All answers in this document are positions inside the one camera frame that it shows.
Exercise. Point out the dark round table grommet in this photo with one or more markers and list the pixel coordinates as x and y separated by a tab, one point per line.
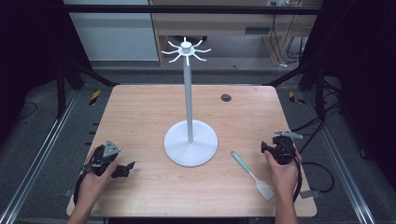
226	97

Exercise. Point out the grey metal table bracket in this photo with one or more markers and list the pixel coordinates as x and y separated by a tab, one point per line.
68	192
310	194

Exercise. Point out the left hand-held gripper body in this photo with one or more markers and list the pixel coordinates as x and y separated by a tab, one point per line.
99	160

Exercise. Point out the black metal frame stand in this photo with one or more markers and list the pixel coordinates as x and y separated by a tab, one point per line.
320	90
61	90

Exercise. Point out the black horizontal frame bar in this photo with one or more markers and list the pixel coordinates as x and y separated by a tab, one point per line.
193	9

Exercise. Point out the person's left hand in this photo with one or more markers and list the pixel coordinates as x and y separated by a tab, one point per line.
93	183

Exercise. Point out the yellow black tape strip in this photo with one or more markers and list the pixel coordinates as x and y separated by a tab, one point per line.
294	98
95	97

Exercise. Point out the white hook stand rack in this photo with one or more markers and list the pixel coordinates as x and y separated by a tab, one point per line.
188	93

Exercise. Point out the aluminium floor rail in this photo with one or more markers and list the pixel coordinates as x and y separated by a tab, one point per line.
339	155
40	155

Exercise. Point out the white cabinet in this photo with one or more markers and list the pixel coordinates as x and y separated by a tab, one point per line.
115	34

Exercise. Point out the person's right hand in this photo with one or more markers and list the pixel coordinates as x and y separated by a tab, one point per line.
284	179

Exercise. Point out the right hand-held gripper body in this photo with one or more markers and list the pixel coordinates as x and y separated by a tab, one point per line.
281	149

